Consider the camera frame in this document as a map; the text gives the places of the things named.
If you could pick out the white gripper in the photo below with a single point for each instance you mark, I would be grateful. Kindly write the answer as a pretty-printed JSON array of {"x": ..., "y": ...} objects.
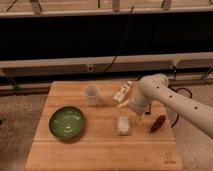
[{"x": 139, "y": 103}]

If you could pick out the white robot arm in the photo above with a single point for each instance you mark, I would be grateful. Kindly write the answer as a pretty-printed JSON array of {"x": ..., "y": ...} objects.
[{"x": 155, "y": 87}]

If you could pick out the green ceramic bowl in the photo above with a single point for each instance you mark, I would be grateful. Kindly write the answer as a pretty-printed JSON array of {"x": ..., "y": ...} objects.
[{"x": 67, "y": 122}]

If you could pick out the dark chocolate bar wrapper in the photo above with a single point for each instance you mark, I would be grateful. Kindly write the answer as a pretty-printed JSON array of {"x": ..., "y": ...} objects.
[{"x": 148, "y": 111}]

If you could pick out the brown oblong object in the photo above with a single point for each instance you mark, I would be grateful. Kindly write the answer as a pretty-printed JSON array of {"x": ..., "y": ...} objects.
[{"x": 158, "y": 123}]

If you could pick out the translucent plastic cup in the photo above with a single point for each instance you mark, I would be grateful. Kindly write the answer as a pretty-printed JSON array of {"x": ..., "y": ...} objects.
[{"x": 92, "y": 93}]

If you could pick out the wooden cutting board table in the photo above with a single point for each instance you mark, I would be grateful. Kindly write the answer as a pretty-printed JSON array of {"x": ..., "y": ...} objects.
[{"x": 99, "y": 147}]

